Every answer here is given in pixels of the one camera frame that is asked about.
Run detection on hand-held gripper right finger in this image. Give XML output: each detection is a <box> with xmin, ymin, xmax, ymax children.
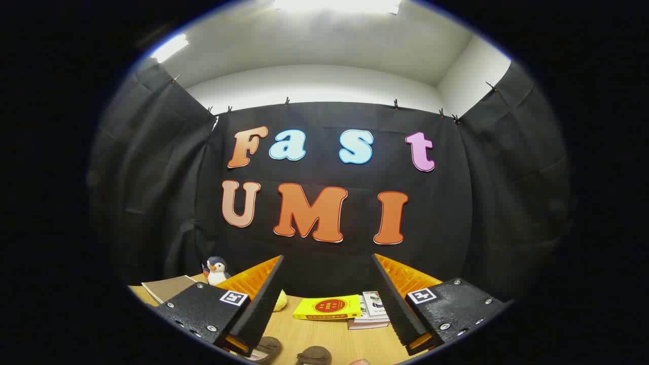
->
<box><xmin>371</xmin><ymin>253</ymin><xmax>510</xmax><ymax>355</ymax></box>

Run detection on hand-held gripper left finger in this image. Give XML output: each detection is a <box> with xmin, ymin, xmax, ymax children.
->
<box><xmin>155</xmin><ymin>255</ymin><xmax>285</xmax><ymax>358</ymax></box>

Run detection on brown fuzzy shoe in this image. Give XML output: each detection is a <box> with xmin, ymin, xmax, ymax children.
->
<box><xmin>297</xmin><ymin>346</ymin><xmax>333</xmax><ymax>365</ymax></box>
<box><xmin>251</xmin><ymin>336</ymin><xmax>282</xmax><ymax>364</ymax></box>

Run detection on brown fabric storage box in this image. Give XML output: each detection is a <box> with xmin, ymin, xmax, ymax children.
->
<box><xmin>141</xmin><ymin>275</ymin><xmax>199</xmax><ymax>305</ymax></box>

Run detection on brown spine book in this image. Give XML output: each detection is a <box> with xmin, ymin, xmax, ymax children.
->
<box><xmin>348</xmin><ymin>317</ymin><xmax>391</xmax><ymax>330</ymax></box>

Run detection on penguin plush toy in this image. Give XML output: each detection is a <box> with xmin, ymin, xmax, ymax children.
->
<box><xmin>203</xmin><ymin>256</ymin><xmax>232</xmax><ymax>285</ymax></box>

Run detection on yellow book with red label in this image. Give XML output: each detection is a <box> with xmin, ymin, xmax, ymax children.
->
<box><xmin>293</xmin><ymin>295</ymin><xmax>362</xmax><ymax>320</ymax></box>

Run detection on small ceiling light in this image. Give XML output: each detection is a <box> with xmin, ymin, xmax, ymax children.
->
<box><xmin>151</xmin><ymin>33</ymin><xmax>189</xmax><ymax>64</ymax></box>

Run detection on large ceiling light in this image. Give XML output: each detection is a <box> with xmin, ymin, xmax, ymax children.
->
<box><xmin>274</xmin><ymin>0</ymin><xmax>401</xmax><ymax>15</ymax></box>

